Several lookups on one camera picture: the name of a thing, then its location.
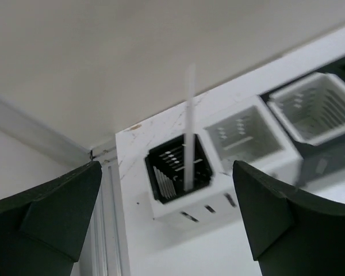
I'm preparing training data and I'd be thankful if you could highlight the white chopstick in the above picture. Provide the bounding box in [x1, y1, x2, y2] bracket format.
[184, 63, 196, 191]

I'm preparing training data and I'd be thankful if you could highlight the black utensil holder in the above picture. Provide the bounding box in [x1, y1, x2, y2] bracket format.
[260, 56, 345, 187]

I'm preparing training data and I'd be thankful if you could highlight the white insert cup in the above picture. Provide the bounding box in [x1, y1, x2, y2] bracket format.
[267, 72, 345, 146]

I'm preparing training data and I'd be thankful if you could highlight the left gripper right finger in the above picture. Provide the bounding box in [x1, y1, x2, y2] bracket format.
[232, 161, 345, 275]

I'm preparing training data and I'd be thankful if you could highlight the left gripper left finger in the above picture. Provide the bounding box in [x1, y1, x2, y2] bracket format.
[0, 161, 102, 275]

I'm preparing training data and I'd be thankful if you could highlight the black insert cup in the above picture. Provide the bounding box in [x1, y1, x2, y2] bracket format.
[144, 134, 213, 205]

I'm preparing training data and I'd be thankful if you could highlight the white utensil holder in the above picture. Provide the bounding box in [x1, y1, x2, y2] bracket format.
[147, 96, 301, 229]

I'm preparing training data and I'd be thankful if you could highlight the aluminium rail left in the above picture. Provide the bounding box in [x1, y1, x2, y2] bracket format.
[0, 96, 130, 275]

